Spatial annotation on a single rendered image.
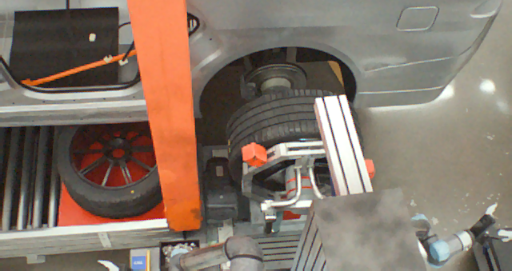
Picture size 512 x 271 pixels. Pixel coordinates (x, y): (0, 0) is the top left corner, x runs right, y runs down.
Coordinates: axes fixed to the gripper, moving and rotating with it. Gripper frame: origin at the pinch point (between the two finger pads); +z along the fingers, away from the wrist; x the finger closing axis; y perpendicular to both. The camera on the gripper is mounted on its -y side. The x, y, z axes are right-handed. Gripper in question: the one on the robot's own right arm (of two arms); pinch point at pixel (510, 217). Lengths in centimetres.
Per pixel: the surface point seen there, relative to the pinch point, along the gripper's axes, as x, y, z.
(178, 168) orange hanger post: -73, -7, -114
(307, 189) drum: -59, 24, -59
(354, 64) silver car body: -96, -5, -17
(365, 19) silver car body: -92, -37, -19
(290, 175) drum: -69, 25, -63
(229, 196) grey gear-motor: -98, 71, -85
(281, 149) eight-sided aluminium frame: -70, 2, -68
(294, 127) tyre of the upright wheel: -74, -4, -60
